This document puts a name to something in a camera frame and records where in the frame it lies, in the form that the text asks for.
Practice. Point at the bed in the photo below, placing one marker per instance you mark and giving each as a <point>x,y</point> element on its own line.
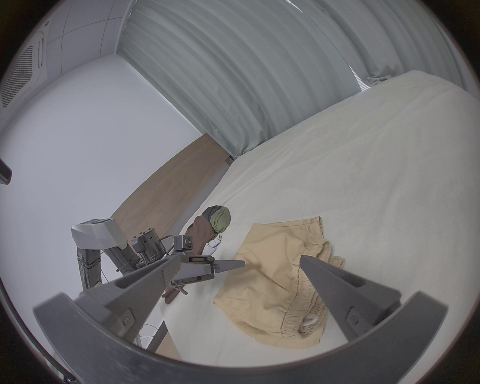
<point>375,168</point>

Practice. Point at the window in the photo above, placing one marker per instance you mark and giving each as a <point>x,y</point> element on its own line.
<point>362,80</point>

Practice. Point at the black garment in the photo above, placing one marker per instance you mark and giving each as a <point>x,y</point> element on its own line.
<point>208,213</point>

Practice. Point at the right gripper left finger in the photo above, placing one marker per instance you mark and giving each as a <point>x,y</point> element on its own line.
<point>138,296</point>

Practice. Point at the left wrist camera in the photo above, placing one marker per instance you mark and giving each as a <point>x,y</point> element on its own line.
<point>183,243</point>

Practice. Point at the white garment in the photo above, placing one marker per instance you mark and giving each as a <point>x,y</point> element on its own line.
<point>214,244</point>

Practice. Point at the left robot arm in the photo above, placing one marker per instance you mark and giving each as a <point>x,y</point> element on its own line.
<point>97,234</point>

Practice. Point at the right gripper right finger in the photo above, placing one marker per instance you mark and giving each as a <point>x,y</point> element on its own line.
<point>337,296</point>

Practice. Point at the pale green curtain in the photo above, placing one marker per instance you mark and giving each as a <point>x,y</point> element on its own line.
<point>405,33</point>
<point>225,75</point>

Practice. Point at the brown garment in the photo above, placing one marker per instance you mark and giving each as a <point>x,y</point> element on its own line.
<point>202,232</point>

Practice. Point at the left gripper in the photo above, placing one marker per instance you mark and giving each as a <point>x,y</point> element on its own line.
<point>195,268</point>

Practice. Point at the olive green garment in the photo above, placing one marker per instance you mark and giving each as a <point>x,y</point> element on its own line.
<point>221,219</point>

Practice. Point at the tan shorts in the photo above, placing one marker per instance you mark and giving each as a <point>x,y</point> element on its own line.
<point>270,262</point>

